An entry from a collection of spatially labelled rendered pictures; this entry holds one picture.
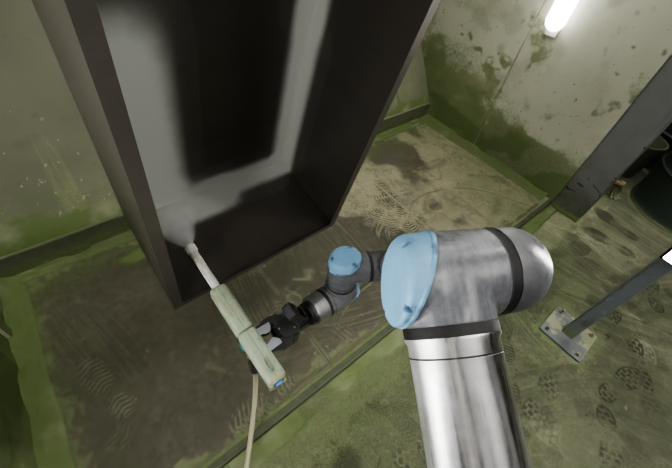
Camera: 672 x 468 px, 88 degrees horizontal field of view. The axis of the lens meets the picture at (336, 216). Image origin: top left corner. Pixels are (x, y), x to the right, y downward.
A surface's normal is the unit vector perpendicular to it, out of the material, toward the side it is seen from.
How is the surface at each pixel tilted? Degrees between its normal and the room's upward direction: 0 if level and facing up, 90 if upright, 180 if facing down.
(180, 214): 16
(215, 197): 12
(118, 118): 102
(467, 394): 33
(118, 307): 0
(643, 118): 90
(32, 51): 57
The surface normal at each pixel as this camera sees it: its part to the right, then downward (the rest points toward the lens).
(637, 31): -0.77, 0.40
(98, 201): 0.58, 0.15
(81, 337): 0.12, -0.68
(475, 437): -0.21, -0.27
